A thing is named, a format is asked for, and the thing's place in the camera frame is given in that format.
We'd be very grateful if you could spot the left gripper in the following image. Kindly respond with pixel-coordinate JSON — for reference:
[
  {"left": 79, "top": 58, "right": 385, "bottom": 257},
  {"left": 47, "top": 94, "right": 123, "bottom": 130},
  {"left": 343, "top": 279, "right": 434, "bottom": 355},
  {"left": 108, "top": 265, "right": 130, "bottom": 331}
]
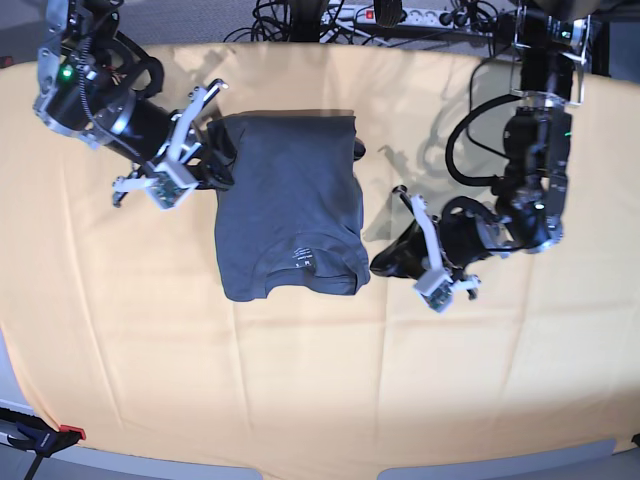
[{"left": 370, "top": 185, "right": 502, "bottom": 301}]

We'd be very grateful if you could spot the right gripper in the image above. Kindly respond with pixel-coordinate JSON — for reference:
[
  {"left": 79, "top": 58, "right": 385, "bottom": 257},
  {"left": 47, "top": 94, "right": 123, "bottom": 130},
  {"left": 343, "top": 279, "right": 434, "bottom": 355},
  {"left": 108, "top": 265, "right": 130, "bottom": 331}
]
[{"left": 107, "top": 77, "right": 237, "bottom": 208}]

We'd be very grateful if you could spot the blue-grey T-shirt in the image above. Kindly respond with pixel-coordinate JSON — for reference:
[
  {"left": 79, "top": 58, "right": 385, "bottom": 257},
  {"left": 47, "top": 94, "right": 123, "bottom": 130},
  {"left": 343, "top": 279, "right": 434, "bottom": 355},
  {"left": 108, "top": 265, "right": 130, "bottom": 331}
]
[{"left": 214, "top": 113, "right": 370, "bottom": 302}]

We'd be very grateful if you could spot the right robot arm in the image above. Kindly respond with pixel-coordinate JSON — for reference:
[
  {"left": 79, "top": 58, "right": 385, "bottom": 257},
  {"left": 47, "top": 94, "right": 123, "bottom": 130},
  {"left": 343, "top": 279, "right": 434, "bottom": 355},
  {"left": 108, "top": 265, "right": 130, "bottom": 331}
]
[{"left": 34, "top": 1, "right": 235, "bottom": 210}]

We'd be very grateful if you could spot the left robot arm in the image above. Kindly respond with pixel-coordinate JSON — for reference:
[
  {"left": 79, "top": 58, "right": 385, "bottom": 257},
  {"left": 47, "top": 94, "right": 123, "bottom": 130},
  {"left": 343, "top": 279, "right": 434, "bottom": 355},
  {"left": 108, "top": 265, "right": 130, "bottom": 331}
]
[{"left": 370, "top": 1, "right": 591, "bottom": 312}]

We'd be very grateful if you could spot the black pole base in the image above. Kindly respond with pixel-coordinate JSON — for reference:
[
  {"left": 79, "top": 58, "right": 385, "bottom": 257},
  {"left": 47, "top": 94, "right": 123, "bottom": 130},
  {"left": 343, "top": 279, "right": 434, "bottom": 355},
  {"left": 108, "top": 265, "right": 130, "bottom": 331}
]
[{"left": 287, "top": 0, "right": 328, "bottom": 43}]

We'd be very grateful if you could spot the white power strip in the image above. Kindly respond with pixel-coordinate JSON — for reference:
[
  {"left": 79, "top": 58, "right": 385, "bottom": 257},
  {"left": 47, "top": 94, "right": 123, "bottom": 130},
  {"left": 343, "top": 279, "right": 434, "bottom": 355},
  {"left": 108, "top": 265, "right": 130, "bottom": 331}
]
[{"left": 322, "top": 1, "right": 492, "bottom": 37}]

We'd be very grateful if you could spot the blue bar clamp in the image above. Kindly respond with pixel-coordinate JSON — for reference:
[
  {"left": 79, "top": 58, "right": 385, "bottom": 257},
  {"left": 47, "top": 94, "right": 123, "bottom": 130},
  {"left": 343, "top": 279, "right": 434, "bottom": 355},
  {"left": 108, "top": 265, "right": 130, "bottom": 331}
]
[{"left": 1, "top": 407, "right": 86, "bottom": 480}]

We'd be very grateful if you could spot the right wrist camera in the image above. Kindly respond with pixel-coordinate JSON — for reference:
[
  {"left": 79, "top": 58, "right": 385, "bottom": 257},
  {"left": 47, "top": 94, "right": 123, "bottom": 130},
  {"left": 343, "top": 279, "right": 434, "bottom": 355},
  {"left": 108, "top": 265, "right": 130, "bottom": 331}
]
[{"left": 145, "top": 160, "right": 198, "bottom": 210}]

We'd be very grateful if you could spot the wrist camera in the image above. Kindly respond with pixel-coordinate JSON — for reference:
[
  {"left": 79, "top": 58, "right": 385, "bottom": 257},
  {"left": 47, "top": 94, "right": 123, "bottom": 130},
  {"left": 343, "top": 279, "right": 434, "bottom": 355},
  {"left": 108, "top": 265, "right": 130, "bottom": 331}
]
[
  {"left": 145, "top": 160, "right": 198, "bottom": 210},
  {"left": 413, "top": 269, "right": 453, "bottom": 313}
]

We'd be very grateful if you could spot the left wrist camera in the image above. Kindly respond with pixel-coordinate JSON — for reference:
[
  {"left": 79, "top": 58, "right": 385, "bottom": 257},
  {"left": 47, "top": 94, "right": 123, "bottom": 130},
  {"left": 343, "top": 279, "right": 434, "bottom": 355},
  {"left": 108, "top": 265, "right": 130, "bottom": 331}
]
[{"left": 413, "top": 269, "right": 453, "bottom": 313}]

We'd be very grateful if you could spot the black cable bundle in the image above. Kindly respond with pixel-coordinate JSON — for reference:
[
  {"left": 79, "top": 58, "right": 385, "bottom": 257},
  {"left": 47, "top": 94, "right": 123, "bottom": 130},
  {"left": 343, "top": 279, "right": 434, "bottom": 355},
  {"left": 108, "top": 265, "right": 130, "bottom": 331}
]
[{"left": 222, "top": 0, "right": 381, "bottom": 46}]

